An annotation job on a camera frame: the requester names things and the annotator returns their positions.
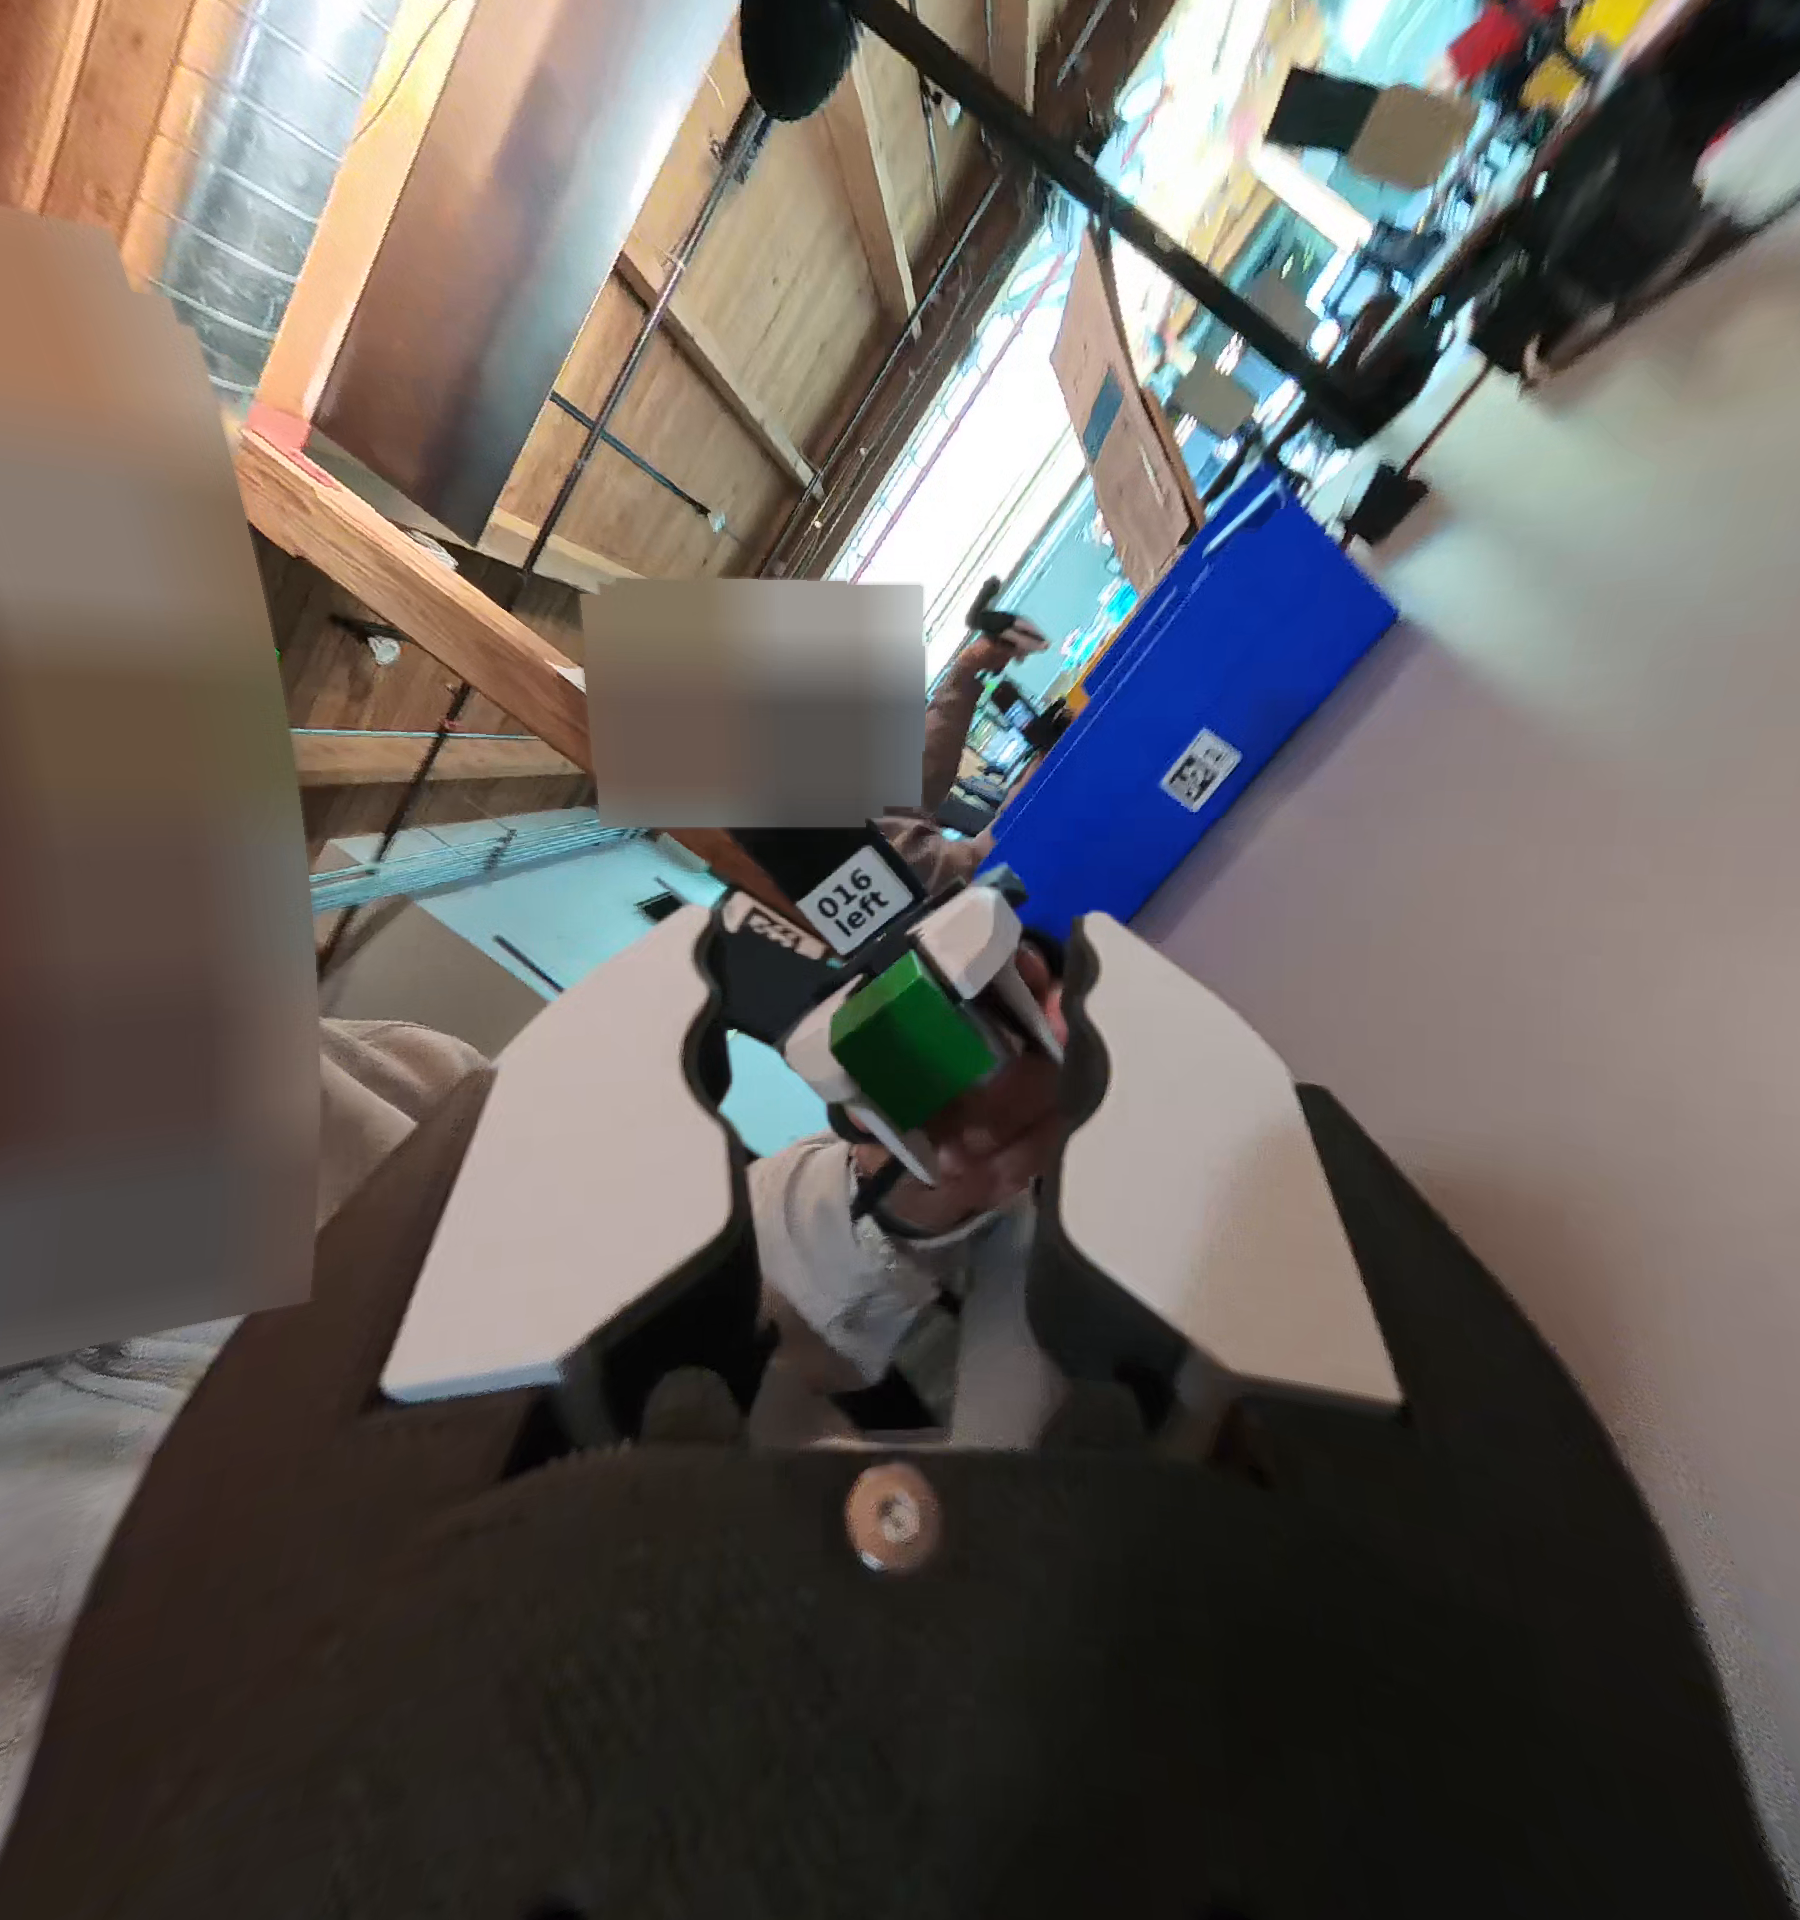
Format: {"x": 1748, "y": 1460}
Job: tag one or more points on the person's grey sweatshirt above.
{"x": 390, "y": 1096}

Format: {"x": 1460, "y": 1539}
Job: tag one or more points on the black metal pole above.
{"x": 1140, "y": 240}

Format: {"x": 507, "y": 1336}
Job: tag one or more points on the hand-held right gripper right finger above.
{"x": 1215, "y": 1200}

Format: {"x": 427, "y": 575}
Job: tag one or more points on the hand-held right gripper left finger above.
{"x": 570, "y": 1186}

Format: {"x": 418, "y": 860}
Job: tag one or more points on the black charging dock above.
{"x": 1384, "y": 507}

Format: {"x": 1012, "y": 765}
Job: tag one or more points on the person's left hand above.
{"x": 990, "y": 1140}

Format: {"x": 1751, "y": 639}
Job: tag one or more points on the wooden support beam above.
{"x": 420, "y": 586}

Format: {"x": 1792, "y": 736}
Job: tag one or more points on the person's left forearm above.
{"x": 840, "y": 1275}

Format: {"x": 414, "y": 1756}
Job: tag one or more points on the labelled blue plastic bin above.
{"x": 1230, "y": 646}

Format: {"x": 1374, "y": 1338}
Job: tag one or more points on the green cube block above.
{"x": 915, "y": 1043}

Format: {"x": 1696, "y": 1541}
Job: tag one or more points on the black panel on stand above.
{"x": 1320, "y": 105}

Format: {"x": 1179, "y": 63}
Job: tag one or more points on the cardboard sheet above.
{"x": 1140, "y": 496}

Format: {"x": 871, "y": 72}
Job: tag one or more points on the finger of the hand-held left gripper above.
{"x": 826, "y": 1069}
{"x": 976, "y": 939}

